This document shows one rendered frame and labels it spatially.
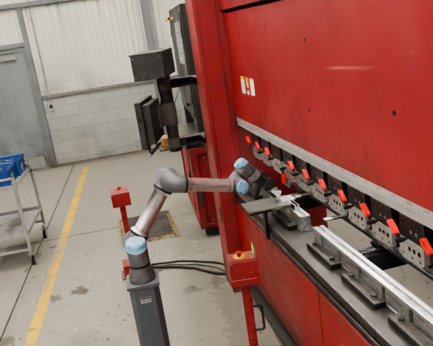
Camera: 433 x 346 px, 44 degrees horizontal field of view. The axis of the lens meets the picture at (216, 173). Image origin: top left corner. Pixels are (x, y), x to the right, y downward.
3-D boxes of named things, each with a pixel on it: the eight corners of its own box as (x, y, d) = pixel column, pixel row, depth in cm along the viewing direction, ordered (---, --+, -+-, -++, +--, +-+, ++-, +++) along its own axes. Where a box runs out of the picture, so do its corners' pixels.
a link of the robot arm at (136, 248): (130, 269, 286) (125, 246, 283) (127, 260, 299) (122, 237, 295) (151, 263, 289) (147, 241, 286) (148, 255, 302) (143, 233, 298)
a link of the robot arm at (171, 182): (164, 175, 281) (251, 178, 295) (161, 171, 291) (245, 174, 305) (163, 196, 283) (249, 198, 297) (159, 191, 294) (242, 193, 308)
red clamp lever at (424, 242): (418, 237, 172) (434, 264, 167) (429, 235, 173) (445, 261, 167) (416, 240, 173) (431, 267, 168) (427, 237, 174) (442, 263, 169)
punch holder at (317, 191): (312, 195, 270) (308, 164, 265) (327, 191, 271) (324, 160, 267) (324, 203, 256) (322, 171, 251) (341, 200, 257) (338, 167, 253)
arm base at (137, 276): (128, 287, 288) (126, 270, 285) (128, 275, 302) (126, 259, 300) (157, 281, 290) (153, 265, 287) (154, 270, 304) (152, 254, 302)
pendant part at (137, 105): (152, 137, 445) (145, 95, 435) (166, 136, 443) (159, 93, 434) (141, 150, 402) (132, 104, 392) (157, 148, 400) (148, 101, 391)
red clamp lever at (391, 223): (385, 218, 191) (398, 241, 185) (396, 216, 192) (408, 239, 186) (384, 221, 192) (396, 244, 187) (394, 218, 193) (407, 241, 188)
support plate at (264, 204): (240, 205, 326) (240, 203, 326) (280, 196, 331) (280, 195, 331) (249, 214, 309) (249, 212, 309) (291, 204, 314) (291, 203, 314)
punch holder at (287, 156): (284, 176, 308) (281, 149, 303) (297, 174, 309) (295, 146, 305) (293, 182, 293) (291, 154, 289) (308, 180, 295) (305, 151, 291)
